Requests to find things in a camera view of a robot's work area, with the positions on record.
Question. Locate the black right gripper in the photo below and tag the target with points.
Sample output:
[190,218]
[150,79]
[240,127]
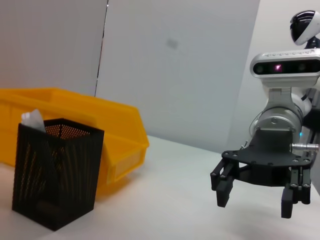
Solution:
[272,160]

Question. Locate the green white toothbrush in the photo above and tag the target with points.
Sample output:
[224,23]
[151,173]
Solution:
[33,120]

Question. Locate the black mesh pen holder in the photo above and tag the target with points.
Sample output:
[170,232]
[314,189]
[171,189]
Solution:
[57,175]

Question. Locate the yellow plastic storage bin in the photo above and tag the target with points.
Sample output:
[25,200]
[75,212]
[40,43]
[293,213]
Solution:
[120,140]

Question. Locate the black white robot head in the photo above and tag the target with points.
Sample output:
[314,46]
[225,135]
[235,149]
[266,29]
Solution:
[305,27]

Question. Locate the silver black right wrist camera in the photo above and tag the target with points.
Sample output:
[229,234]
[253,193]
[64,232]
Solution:
[282,67]

